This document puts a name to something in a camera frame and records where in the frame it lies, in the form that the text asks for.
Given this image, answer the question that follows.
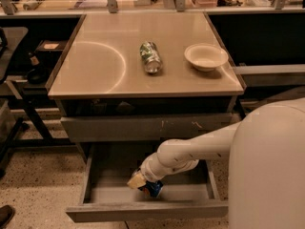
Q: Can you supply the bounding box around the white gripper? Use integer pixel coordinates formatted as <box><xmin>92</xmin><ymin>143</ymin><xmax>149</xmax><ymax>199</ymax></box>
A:
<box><xmin>127</xmin><ymin>156</ymin><xmax>166</xmax><ymax>189</ymax></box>

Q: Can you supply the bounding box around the blue pepsi can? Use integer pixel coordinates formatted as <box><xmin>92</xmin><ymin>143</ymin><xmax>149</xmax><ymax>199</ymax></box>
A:
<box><xmin>139</xmin><ymin>180</ymin><xmax>163</xmax><ymax>198</ymax></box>

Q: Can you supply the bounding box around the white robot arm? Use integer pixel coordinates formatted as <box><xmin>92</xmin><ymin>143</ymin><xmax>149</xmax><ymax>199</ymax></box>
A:
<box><xmin>128</xmin><ymin>98</ymin><xmax>305</xmax><ymax>229</ymax></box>

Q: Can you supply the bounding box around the open grey middle drawer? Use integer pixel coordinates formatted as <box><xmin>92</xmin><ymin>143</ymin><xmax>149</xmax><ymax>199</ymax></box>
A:
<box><xmin>66</xmin><ymin>142</ymin><xmax>228</xmax><ymax>222</ymax></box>

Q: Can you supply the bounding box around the closed grey top drawer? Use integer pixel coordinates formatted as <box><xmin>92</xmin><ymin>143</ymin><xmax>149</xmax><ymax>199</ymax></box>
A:
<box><xmin>61</xmin><ymin>114</ymin><xmax>233</xmax><ymax>142</ymax></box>

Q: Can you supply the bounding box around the grey drawer cabinet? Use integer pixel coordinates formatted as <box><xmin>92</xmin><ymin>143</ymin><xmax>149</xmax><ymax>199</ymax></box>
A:
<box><xmin>47</xmin><ymin>11</ymin><xmax>244</xmax><ymax>157</ymax></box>

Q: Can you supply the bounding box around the green soda can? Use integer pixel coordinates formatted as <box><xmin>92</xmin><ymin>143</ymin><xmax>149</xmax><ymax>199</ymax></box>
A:
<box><xmin>140</xmin><ymin>41</ymin><xmax>162</xmax><ymax>74</ymax></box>

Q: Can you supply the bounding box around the black shoe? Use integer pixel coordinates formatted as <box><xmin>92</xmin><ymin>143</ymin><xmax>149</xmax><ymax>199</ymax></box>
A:
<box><xmin>0</xmin><ymin>205</ymin><xmax>15</xmax><ymax>229</ymax></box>

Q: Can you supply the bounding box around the black office chair left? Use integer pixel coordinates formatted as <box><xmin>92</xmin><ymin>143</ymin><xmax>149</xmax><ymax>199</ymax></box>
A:
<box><xmin>0</xmin><ymin>27</ymin><xmax>28</xmax><ymax>177</ymax></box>

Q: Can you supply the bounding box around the white bowl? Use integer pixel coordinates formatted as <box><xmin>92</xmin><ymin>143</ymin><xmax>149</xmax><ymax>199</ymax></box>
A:
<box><xmin>184</xmin><ymin>43</ymin><xmax>229</xmax><ymax>72</ymax></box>

